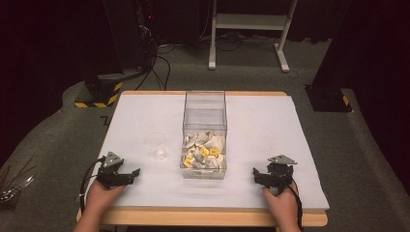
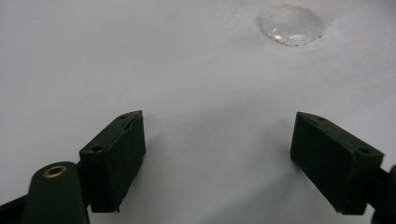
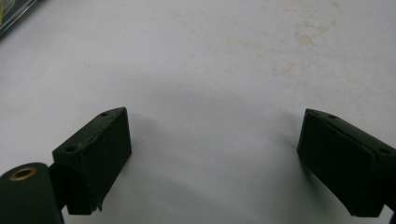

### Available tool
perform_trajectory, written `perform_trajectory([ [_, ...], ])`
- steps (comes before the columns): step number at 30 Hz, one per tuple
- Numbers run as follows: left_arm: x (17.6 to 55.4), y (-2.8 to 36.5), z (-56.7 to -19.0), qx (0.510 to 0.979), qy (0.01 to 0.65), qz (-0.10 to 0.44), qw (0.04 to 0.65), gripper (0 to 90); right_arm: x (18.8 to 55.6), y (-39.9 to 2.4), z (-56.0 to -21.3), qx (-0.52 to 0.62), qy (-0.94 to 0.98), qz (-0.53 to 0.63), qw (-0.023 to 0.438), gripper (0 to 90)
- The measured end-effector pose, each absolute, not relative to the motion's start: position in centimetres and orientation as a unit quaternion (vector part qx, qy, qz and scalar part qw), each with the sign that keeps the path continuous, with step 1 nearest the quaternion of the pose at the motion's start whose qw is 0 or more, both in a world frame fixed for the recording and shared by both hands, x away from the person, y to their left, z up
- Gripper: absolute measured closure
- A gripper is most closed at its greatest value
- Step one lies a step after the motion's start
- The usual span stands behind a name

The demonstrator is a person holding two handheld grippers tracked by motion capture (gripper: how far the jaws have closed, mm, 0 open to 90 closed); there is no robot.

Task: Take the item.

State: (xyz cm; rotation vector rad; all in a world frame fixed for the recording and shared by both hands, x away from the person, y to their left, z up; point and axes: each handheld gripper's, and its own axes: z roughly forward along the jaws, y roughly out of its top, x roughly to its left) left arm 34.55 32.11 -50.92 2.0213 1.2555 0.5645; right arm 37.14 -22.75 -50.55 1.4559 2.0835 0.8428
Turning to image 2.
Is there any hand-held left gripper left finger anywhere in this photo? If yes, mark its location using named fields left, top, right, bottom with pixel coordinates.
left=78, top=109, right=147, bottom=214

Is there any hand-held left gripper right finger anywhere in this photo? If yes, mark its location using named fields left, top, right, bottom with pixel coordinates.
left=290, top=111, right=385, bottom=216

